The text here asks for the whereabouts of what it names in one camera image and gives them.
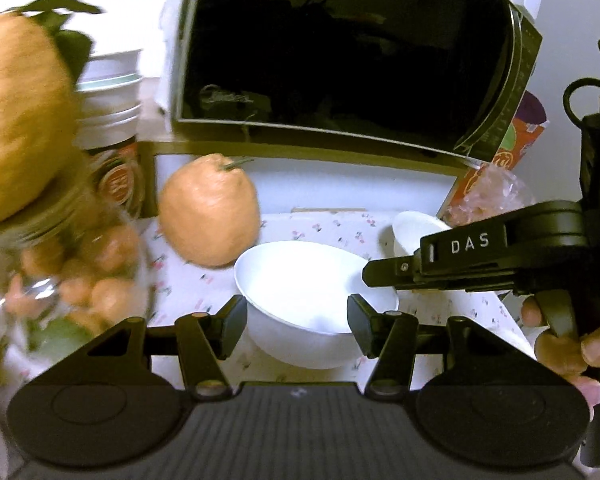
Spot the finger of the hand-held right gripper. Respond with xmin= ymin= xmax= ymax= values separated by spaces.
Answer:
xmin=362 ymin=226 xmax=518 ymax=293

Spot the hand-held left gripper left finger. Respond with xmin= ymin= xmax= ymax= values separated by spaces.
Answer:
xmin=87 ymin=294 xmax=248 ymax=401

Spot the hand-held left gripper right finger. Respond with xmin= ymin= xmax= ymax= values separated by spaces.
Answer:
xmin=346 ymin=294 xmax=511 ymax=401

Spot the small cream bowl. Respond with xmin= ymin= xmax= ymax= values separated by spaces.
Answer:
xmin=391 ymin=210 xmax=453 ymax=261

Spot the white bowl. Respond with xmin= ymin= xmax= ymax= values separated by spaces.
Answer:
xmin=233 ymin=240 xmax=400 ymax=370

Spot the person's right hand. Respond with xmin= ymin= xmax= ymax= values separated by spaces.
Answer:
xmin=521 ymin=294 xmax=600 ymax=421

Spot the plastic bag of oranges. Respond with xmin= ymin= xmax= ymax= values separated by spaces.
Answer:
xmin=442 ymin=165 xmax=536 ymax=228

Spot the cherry print tablecloth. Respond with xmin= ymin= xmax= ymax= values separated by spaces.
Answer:
xmin=10 ymin=210 xmax=536 ymax=386

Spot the orange with short stem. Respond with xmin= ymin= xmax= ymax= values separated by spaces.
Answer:
xmin=158 ymin=154 xmax=261 ymax=267

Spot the orange cardboard box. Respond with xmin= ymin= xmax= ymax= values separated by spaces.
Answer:
xmin=447 ymin=90 xmax=551 ymax=221

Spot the glass jar of kumquats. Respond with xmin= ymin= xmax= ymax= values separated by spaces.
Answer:
xmin=0 ymin=150 xmax=153 ymax=361

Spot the white microwave stand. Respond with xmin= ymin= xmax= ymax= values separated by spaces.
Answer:
xmin=140 ymin=137 xmax=473 ymax=221

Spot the red label jar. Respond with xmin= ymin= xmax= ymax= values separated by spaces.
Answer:
xmin=75 ymin=105 xmax=146 ymax=218

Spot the black microwave oven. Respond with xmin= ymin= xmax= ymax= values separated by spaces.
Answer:
xmin=167 ymin=0 xmax=543 ymax=161

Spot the white round tin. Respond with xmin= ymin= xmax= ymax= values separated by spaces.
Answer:
xmin=77 ymin=49 xmax=145 ymax=111

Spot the orange with green leaves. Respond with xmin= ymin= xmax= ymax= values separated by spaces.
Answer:
xmin=0 ymin=0 xmax=103 ymax=226

